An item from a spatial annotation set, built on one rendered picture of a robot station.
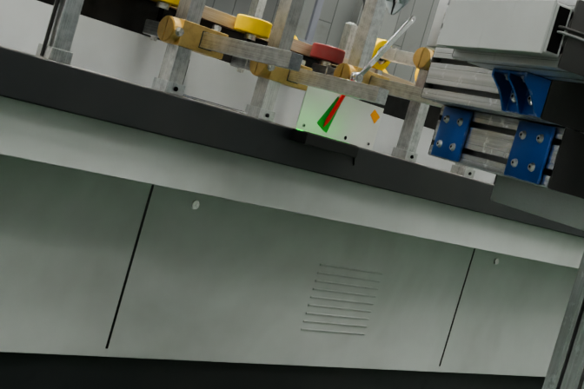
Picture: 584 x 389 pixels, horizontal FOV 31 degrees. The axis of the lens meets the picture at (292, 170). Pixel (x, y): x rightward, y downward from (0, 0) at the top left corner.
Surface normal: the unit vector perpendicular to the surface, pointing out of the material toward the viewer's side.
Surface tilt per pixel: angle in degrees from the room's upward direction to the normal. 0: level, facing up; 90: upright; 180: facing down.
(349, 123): 90
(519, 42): 90
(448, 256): 90
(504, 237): 90
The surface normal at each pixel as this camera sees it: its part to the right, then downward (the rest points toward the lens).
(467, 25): -0.89, -0.24
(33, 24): 0.68, 0.23
